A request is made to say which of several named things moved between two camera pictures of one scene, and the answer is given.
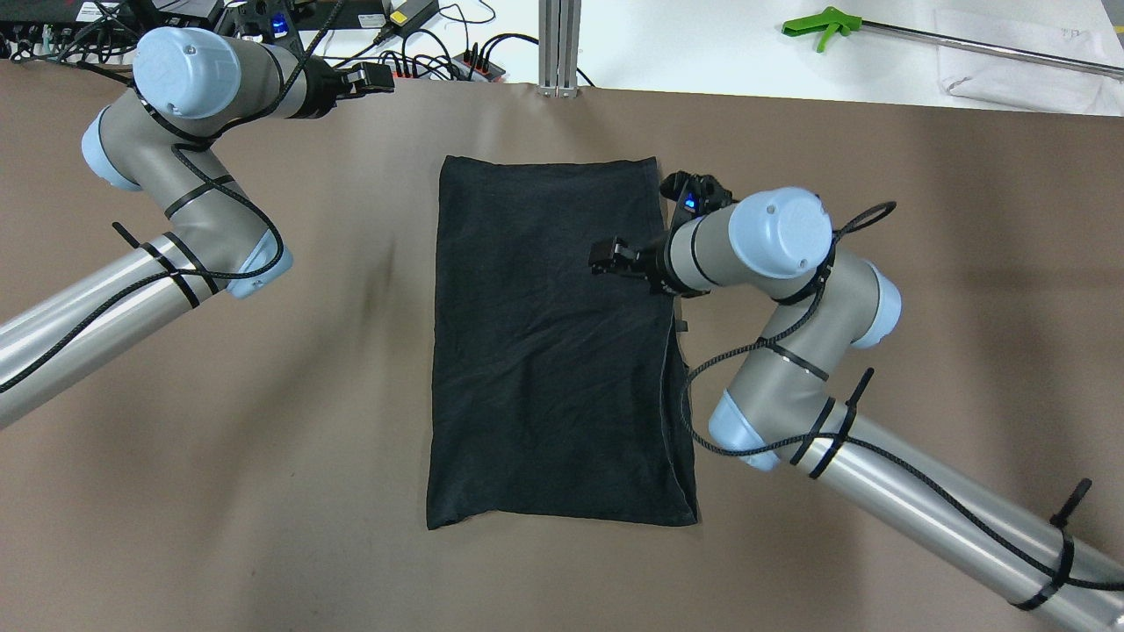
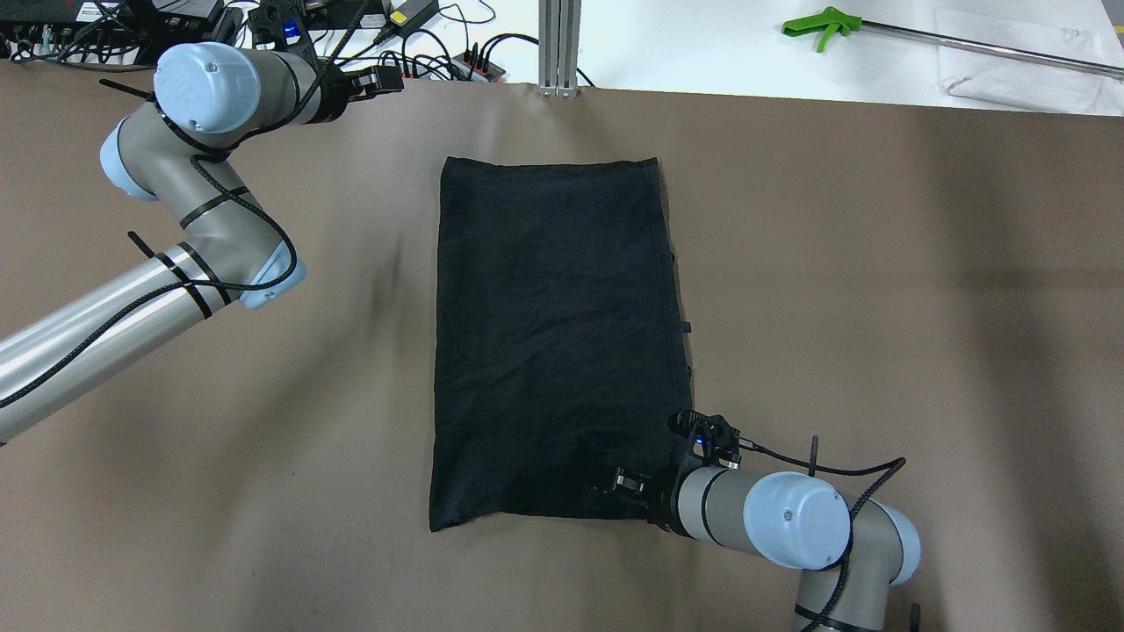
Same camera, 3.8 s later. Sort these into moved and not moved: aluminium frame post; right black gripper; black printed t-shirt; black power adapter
Moved: right black gripper
Not moved: black power adapter; black printed t-shirt; aluminium frame post
